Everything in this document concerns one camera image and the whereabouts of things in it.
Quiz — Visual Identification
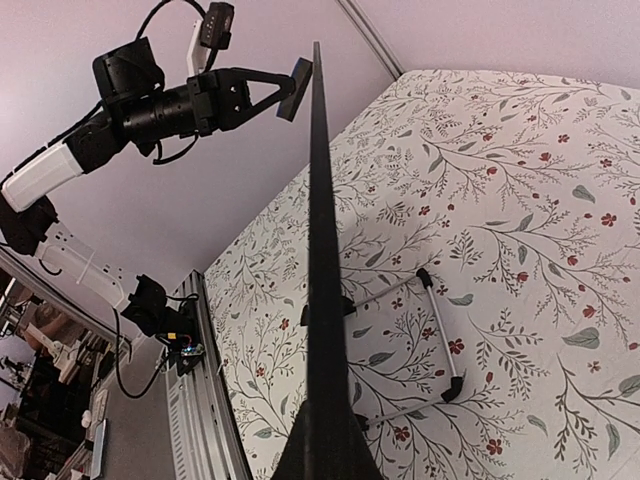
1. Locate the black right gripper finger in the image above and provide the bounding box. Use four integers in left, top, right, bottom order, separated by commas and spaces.
271, 400, 383, 479

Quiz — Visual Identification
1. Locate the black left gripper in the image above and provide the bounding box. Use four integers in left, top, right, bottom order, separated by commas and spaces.
92, 38, 296, 156

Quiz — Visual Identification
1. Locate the blue whiteboard eraser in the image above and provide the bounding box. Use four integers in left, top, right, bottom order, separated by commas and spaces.
276, 57, 313, 122

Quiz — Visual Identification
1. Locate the white whiteboard black frame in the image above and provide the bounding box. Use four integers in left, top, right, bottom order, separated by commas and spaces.
307, 41, 350, 419

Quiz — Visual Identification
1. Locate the metal whiteboard stand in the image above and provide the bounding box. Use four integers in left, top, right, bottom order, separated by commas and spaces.
299, 268, 467, 431

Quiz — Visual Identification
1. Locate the floral patterned table mat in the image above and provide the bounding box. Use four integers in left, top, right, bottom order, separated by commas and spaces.
202, 68, 640, 480

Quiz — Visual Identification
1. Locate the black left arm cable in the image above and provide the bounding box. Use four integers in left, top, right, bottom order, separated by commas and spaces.
134, 0, 209, 46

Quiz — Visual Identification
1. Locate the left aluminium frame post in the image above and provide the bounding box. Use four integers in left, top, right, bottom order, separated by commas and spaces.
336, 0, 405, 80

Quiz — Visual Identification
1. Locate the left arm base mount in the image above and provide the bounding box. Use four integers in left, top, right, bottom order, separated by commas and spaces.
122, 275, 205, 377

